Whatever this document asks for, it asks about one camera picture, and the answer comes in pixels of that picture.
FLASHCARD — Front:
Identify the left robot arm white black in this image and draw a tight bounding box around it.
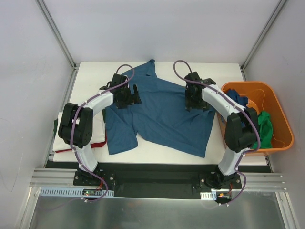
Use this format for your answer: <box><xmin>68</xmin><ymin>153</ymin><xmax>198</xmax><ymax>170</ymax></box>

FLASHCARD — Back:
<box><xmin>58</xmin><ymin>73</ymin><xmax>142</xmax><ymax>186</ymax></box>

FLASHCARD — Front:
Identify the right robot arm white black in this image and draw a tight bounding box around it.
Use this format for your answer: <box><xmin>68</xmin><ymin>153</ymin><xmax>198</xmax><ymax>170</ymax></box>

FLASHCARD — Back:
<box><xmin>184</xmin><ymin>72</ymin><xmax>260</xmax><ymax>189</ymax></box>

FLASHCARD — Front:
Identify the white folded t shirt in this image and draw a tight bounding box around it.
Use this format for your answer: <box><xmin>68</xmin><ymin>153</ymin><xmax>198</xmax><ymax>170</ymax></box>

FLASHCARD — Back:
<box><xmin>52</xmin><ymin>112</ymin><xmax>107</xmax><ymax>151</ymax></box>

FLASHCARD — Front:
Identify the dark blue t shirt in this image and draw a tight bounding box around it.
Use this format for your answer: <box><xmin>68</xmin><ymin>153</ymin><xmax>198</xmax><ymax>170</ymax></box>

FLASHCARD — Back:
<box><xmin>224</xmin><ymin>89</ymin><xmax>248</xmax><ymax>114</ymax></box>

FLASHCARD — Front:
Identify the orange plastic basket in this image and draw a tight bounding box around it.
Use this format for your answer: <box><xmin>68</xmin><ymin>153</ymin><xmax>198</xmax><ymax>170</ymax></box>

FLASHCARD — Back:
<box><xmin>222</xmin><ymin>81</ymin><xmax>294</xmax><ymax>156</ymax></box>

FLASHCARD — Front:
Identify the dark green folded t shirt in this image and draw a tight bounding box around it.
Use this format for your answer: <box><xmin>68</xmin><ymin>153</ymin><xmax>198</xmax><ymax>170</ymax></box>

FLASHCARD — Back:
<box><xmin>53</xmin><ymin>118</ymin><xmax>59</xmax><ymax>137</ymax></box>

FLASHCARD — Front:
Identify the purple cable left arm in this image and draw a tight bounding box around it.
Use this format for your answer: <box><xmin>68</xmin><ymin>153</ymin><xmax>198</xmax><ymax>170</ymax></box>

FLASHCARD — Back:
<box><xmin>42</xmin><ymin>63</ymin><xmax>136</xmax><ymax>212</ymax></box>

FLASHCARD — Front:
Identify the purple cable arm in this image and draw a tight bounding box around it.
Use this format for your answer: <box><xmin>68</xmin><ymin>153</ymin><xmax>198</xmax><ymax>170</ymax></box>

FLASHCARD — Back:
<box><xmin>173</xmin><ymin>59</ymin><xmax>262</xmax><ymax>208</ymax></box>
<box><xmin>42</xmin><ymin>63</ymin><xmax>136</xmax><ymax>212</ymax></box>

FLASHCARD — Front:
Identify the left aluminium frame post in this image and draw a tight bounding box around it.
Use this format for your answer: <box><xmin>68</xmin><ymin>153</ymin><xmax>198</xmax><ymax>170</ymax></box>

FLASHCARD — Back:
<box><xmin>35</xmin><ymin>0</ymin><xmax>77</xmax><ymax>70</ymax></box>

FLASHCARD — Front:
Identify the aluminium frame post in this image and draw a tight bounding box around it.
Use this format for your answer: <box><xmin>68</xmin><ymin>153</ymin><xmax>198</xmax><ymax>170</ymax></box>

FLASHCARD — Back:
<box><xmin>35</xmin><ymin>0</ymin><xmax>77</xmax><ymax>70</ymax></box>
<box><xmin>240</xmin><ymin>0</ymin><xmax>288</xmax><ymax>72</ymax></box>

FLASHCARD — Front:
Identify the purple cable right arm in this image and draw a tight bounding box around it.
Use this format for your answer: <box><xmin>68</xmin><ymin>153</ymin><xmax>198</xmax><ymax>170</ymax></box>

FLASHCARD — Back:
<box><xmin>173</xmin><ymin>59</ymin><xmax>262</xmax><ymax>208</ymax></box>

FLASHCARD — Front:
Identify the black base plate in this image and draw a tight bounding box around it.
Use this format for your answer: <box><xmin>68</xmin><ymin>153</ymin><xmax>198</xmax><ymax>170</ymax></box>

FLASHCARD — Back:
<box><xmin>45</xmin><ymin>159</ymin><xmax>244</xmax><ymax>198</ymax></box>

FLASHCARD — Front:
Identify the right grey cable duct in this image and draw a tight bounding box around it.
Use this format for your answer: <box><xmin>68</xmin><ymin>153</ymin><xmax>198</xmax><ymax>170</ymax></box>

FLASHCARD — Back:
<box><xmin>200</xmin><ymin>191</ymin><xmax>217</xmax><ymax>200</ymax></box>

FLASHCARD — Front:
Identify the grey cable duct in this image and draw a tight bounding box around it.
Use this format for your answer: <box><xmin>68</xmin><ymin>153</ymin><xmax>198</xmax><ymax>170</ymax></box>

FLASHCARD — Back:
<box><xmin>200</xmin><ymin>191</ymin><xmax>217</xmax><ymax>200</ymax></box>
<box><xmin>40</xmin><ymin>187</ymin><xmax>114</xmax><ymax>198</ymax></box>

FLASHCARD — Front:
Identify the left grey cable duct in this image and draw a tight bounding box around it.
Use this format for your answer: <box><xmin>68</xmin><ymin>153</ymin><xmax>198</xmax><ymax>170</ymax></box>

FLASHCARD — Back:
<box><xmin>40</xmin><ymin>187</ymin><xmax>114</xmax><ymax>198</ymax></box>

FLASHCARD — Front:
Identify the right aluminium frame post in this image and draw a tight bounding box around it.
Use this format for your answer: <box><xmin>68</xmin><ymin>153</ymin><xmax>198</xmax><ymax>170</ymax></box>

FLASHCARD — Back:
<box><xmin>240</xmin><ymin>0</ymin><xmax>288</xmax><ymax>72</ymax></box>

